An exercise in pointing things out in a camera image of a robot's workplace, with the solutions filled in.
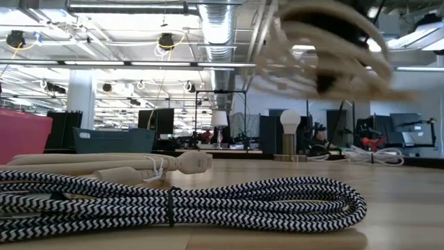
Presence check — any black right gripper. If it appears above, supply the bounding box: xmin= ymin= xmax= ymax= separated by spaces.
xmin=283 ymin=0 xmax=386 ymax=94

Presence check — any beige cable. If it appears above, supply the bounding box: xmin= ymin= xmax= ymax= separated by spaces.
xmin=253 ymin=0 xmax=419 ymax=104
xmin=0 ymin=151 xmax=214 ymax=187

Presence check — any black white braided cable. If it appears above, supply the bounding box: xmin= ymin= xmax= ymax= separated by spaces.
xmin=0 ymin=169 xmax=368 ymax=243

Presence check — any bulb lamp with brass base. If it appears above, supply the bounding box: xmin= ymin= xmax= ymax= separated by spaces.
xmin=273 ymin=108 xmax=308 ymax=163

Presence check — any black partition panel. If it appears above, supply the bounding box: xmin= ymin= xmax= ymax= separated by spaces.
xmin=259 ymin=114 xmax=313 ymax=153

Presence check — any red background object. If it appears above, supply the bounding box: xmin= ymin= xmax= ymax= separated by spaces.
xmin=360 ymin=135 xmax=389 ymax=151

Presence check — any grey background monitor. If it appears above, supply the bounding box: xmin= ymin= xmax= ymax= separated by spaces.
xmin=389 ymin=112 xmax=425 ymax=143

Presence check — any white shade table lamp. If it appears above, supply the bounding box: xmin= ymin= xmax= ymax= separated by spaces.
xmin=210 ymin=110 xmax=229 ymax=149

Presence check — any black articulated stand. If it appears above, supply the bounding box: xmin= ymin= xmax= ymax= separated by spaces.
xmin=395 ymin=117 xmax=438 ymax=151

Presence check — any black background monitor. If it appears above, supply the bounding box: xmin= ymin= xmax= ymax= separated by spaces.
xmin=137 ymin=108 xmax=175 ymax=140

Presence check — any long ceiling light strip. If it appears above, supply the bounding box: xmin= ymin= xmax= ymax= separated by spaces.
xmin=0 ymin=59 xmax=444 ymax=72

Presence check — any teal plastic bin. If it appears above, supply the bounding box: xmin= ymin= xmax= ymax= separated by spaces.
xmin=72 ymin=126 xmax=157 ymax=155

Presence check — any black cabinet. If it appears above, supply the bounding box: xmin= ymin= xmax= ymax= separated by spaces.
xmin=44 ymin=110 xmax=83 ymax=151

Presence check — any red translucent plastic bin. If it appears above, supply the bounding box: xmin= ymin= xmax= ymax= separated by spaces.
xmin=0 ymin=107 xmax=53 ymax=166

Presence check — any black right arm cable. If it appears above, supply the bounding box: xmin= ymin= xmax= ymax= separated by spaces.
xmin=325 ymin=100 xmax=346 ymax=149

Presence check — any black gantry frame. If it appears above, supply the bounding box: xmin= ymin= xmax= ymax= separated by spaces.
xmin=194 ymin=90 xmax=248 ymax=151
xmin=306 ymin=99 xmax=356 ymax=149

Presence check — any black cable loop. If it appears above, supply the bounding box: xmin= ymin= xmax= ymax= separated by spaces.
xmin=307 ymin=142 xmax=343 ymax=161

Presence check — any white bundled cable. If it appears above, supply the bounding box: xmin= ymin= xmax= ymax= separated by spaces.
xmin=307 ymin=144 xmax=405 ymax=167

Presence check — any wide silver ventilation duct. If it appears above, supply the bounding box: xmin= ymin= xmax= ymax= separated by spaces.
xmin=197 ymin=0 xmax=240 ymax=108

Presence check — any black hanging cord reel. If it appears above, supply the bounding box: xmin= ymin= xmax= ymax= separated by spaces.
xmin=157 ymin=32 xmax=176 ymax=52
xmin=6 ymin=30 xmax=27 ymax=49

